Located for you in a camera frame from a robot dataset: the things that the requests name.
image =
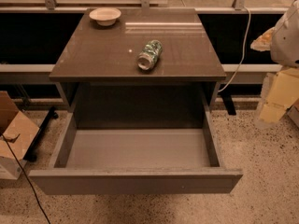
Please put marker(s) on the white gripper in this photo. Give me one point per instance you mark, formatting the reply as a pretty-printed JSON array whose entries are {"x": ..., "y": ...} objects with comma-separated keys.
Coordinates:
[{"x": 286, "y": 42}]

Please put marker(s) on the green soda can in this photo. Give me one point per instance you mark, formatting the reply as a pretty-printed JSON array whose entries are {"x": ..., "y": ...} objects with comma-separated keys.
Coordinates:
[{"x": 149, "y": 55}]

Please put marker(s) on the open grey top drawer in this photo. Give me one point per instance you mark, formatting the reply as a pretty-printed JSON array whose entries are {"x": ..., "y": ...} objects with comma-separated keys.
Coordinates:
[{"x": 121, "y": 145}]

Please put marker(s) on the white ceramic bowl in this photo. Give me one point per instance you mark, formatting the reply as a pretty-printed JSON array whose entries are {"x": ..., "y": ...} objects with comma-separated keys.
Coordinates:
[{"x": 105, "y": 16}]

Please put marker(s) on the black floor stand foot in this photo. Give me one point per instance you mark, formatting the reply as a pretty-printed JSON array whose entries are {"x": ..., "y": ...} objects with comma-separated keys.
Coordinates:
[{"x": 30, "y": 154}]

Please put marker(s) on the brown cardboard box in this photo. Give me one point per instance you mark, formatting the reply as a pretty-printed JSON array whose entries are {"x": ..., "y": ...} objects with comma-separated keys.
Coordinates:
[{"x": 19, "y": 131}]

